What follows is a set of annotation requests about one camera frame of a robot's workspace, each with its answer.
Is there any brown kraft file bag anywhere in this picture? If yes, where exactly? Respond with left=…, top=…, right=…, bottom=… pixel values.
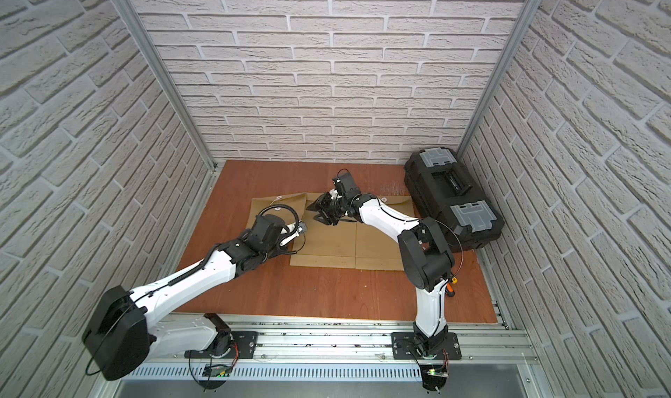
left=355, top=196, right=419, bottom=271

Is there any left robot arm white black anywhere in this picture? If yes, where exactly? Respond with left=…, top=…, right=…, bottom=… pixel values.
left=82, top=205, right=306, bottom=381

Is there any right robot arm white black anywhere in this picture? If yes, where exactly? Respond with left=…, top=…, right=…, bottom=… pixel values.
left=307, top=172, right=461, bottom=359

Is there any black plastic toolbox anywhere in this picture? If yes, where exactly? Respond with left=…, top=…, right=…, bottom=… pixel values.
left=404, top=147, right=505, bottom=252

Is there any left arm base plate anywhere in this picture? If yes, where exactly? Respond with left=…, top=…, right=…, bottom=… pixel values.
left=183, top=331, right=259, bottom=360

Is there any aluminium rail frame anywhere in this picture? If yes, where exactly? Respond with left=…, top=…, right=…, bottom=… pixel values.
left=93, top=314, right=551, bottom=397

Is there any orange handled screwdriver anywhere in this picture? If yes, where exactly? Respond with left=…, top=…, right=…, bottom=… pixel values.
left=446, top=277, right=457, bottom=298

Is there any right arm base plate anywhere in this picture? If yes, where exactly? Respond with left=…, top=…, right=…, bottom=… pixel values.
left=391, top=332, right=462, bottom=362

